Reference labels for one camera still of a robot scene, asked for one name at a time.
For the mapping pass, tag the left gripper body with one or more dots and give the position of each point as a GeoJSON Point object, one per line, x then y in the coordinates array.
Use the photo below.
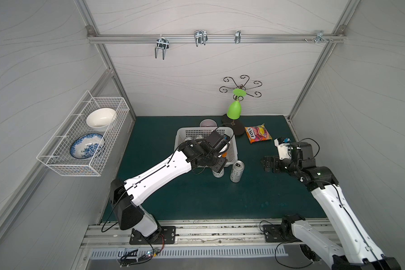
{"type": "Point", "coordinates": [217, 162]}

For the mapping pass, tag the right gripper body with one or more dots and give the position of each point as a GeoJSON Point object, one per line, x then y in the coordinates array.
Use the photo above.
{"type": "Point", "coordinates": [273, 163]}

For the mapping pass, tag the white plastic basket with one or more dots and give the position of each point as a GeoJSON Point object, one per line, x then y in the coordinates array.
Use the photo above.
{"type": "Point", "coordinates": [204, 132]}

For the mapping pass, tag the white Monster can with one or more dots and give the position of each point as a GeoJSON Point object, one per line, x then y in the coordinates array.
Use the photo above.
{"type": "Point", "coordinates": [237, 171]}
{"type": "Point", "coordinates": [219, 174]}

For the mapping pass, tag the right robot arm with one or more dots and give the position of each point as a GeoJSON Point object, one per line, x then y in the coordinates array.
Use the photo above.
{"type": "Point", "coordinates": [356, 251]}

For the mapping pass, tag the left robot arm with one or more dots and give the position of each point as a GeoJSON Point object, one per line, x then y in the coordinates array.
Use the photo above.
{"type": "Point", "coordinates": [127, 197]}

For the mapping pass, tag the pink bowl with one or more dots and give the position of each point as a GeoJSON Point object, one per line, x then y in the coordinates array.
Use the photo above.
{"type": "Point", "coordinates": [208, 123]}

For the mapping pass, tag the colourful snack bag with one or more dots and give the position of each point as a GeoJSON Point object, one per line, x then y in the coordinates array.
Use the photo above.
{"type": "Point", "coordinates": [257, 133]}

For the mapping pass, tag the black metal cup stand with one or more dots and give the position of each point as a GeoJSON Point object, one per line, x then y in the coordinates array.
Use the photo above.
{"type": "Point", "coordinates": [236, 125]}

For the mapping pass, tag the green plastic wine glass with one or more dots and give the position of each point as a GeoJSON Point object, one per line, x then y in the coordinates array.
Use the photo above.
{"type": "Point", "coordinates": [234, 110]}

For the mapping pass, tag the white ceramic bowl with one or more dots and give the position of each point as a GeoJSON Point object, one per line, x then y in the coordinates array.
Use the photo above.
{"type": "Point", "coordinates": [99, 120]}

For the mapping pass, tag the blue patterned plate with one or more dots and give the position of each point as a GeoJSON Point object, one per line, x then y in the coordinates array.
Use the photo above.
{"type": "Point", "coordinates": [87, 146]}

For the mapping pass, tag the double metal hook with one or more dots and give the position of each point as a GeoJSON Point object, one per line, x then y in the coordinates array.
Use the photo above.
{"type": "Point", "coordinates": [162, 45]}

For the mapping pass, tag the metal loop hook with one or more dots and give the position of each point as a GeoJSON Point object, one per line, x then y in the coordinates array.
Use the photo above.
{"type": "Point", "coordinates": [200, 37]}

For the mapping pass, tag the small metal hook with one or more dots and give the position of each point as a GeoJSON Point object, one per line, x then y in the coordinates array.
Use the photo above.
{"type": "Point", "coordinates": [237, 37]}

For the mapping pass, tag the right metal hook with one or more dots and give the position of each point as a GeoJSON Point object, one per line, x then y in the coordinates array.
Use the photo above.
{"type": "Point", "coordinates": [319, 38]}

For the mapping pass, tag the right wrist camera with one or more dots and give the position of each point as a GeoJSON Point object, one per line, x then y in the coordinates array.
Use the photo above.
{"type": "Point", "coordinates": [283, 146]}

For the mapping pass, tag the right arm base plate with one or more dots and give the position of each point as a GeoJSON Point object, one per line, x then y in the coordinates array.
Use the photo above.
{"type": "Point", "coordinates": [274, 234]}

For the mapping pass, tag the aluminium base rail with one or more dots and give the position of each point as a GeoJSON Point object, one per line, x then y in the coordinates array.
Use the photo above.
{"type": "Point", "coordinates": [191, 232]}

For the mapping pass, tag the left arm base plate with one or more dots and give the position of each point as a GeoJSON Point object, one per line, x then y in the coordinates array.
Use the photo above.
{"type": "Point", "coordinates": [164, 235]}

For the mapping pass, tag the white wire wall basket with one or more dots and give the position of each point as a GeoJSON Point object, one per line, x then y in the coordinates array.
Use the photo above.
{"type": "Point", "coordinates": [56, 154]}

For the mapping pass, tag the aluminium top rail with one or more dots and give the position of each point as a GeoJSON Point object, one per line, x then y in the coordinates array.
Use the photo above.
{"type": "Point", "coordinates": [150, 39]}

